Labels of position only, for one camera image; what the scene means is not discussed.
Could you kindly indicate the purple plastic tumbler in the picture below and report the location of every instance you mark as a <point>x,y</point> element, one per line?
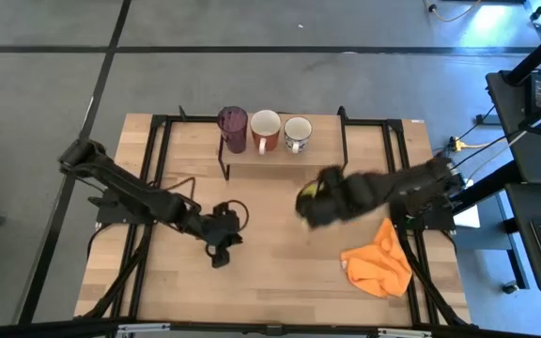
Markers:
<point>233,127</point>

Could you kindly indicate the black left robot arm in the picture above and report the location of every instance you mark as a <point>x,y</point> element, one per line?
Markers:
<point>129,192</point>

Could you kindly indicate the black slanted pole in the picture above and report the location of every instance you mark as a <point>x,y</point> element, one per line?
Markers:
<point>538,54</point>

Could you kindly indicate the orange cloth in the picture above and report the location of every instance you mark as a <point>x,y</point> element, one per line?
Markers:
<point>378,267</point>

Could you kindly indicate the black table edge crossbar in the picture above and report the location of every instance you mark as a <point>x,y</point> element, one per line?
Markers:
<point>270,330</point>

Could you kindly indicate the black caster wheel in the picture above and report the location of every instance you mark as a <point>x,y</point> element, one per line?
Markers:
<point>510,287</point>

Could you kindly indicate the orange mug with white inside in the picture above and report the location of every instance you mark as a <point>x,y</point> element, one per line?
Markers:
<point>266,124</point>

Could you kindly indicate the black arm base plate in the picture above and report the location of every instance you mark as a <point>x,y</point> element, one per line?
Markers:
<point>111,213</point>
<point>439,223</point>

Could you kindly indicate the white patterned mug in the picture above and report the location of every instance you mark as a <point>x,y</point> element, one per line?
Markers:
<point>298,129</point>

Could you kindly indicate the yellow power plug adapter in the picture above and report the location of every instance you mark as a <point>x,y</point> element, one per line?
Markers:
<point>458,143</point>

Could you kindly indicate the black desk with monitor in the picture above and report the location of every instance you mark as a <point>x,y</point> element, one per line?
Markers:
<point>533,159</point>

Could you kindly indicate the black aluminium frame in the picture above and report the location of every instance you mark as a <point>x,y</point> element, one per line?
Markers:
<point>369,122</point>
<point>195,118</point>

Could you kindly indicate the yellow-green mug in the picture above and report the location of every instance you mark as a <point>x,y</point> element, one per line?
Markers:
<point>310,190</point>

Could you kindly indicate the black desk with keyboard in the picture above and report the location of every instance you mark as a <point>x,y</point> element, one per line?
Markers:
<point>524,206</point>

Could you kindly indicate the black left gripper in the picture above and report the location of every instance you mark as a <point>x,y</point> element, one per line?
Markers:
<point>219,227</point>

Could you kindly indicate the wooden shelf with black legs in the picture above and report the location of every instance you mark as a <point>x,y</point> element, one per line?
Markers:
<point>327,141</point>

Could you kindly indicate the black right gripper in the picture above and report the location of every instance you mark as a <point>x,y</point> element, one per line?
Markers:
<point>350,197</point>

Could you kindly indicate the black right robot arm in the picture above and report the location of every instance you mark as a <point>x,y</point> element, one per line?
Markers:
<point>416,183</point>

